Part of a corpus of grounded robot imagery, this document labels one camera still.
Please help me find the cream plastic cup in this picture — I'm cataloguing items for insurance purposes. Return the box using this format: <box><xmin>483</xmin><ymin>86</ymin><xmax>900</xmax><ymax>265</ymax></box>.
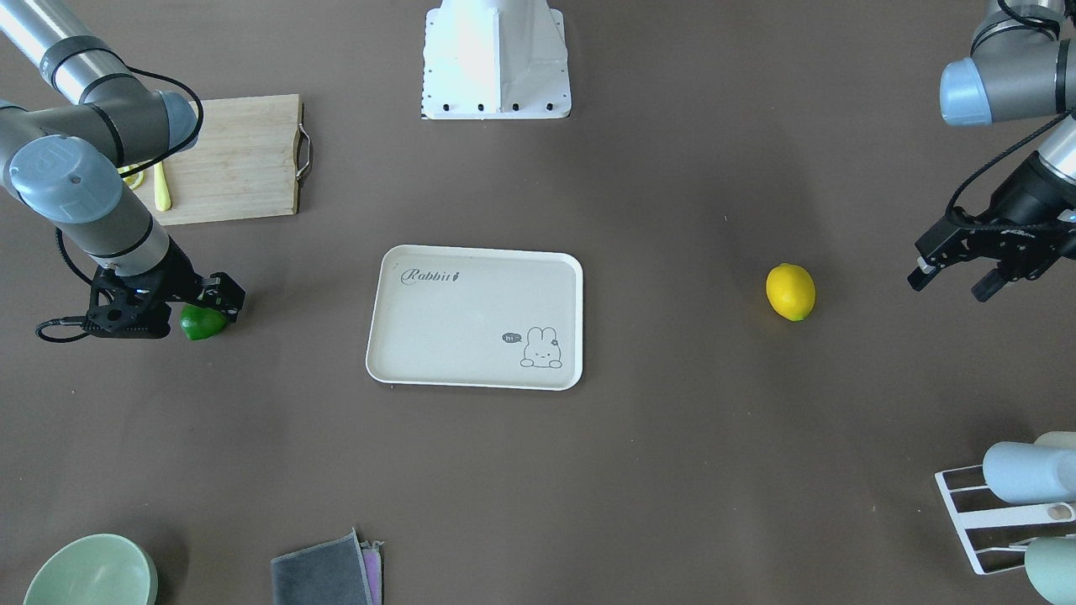
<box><xmin>1034</xmin><ymin>430</ymin><xmax>1076</xmax><ymax>450</ymax></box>

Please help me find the sage green plastic cup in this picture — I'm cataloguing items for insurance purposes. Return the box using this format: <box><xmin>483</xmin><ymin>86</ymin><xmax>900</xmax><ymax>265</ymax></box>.
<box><xmin>1025</xmin><ymin>537</ymin><xmax>1075</xmax><ymax>604</ymax></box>

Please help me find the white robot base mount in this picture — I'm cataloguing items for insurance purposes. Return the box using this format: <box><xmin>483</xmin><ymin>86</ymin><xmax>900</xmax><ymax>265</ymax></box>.
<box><xmin>420</xmin><ymin>1</ymin><xmax>572</xmax><ymax>119</ymax></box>

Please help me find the green lime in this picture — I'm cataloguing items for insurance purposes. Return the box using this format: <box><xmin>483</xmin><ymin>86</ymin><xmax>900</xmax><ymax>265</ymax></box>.
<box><xmin>180</xmin><ymin>305</ymin><xmax>228</xmax><ymax>341</ymax></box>

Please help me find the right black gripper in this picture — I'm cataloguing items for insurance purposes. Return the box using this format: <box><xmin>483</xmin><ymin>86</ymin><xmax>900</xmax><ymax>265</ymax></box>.
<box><xmin>86</xmin><ymin>244</ymin><xmax>245</xmax><ymax>339</ymax></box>

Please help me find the yellow lemon slice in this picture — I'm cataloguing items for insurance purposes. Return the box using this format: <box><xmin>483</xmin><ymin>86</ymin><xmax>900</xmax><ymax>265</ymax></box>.
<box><xmin>118</xmin><ymin>165</ymin><xmax>145</xmax><ymax>189</ymax></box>

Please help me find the pink cloth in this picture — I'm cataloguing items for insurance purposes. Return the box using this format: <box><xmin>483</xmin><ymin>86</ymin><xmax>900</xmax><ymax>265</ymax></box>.
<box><xmin>360</xmin><ymin>540</ymin><xmax>384</xmax><ymax>605</ymax></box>

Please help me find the white wire cup rack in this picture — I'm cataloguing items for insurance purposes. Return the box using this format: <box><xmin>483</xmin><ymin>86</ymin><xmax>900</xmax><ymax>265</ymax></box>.
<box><xmin>934</xmin><ymin>465</ymin><xmax>1075</xmax><ymax>576</ymax></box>

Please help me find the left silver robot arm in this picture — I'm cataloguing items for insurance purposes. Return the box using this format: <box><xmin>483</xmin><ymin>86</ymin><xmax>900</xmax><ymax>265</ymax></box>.
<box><xmin>908</xmin><ymin>1</ymin><xmax>1075</xmax><ymax>303</ymax></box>

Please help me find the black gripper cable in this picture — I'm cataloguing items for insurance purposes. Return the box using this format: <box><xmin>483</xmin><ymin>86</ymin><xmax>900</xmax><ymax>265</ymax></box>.
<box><xmin>36</xmin><ymin>227</ymin><xmax>93</xmax><ymax>344</ymax></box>

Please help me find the light blue plastic cup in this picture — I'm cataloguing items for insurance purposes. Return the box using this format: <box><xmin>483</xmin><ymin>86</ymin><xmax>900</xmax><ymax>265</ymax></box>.
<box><xmin>983</xmin><ymin>444</ymin><xmax>1075</xmax><ymax>504</ymax></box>

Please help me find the wooden cutting board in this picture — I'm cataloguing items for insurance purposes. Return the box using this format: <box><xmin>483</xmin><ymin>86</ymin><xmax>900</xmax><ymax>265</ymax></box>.
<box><xmin>135</xmin><ymin>93</ymin><xmax>308</xmax><ymax>226</ymax></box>

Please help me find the grey cloth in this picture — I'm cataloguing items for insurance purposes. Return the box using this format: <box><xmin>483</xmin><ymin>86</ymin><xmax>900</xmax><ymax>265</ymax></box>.
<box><xmin>272</xmin><ymin>532</ymin><xmax>372</xmax><ymax>604</ymax></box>

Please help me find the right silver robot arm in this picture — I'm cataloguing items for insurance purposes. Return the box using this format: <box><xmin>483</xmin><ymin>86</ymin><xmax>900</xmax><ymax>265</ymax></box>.
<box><xmin>1</xmin><ymin>1</ymin><xmax>245</xmax><ymax>342</ymax></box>

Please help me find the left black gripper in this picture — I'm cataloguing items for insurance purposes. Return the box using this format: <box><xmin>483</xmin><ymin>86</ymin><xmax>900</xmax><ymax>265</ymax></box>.
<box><xmin>907</xmin><ymin>151</ymin><xmax>1073</xmax><ymax>303</ymax></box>

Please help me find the pale green bowl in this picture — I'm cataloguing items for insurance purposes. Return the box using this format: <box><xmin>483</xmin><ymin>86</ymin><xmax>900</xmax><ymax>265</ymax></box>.
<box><xmin>24</xmin><ymin>534</ymin><xmax>159</xmax><ymax>604</ymax></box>

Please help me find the yellow plastic knife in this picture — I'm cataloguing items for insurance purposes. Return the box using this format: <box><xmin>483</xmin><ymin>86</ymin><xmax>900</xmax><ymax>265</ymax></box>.
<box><xmin>151</xmin><ymin>161</ymin><xmax>172</xmax><ymax>212</ymax></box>

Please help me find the cream rabbit tray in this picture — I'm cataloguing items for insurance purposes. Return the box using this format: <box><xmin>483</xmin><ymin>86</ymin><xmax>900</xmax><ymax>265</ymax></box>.
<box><xmin>366</xmin><ymin>245</ymin><xmax>584</xmax><ymax>391</ymax></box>

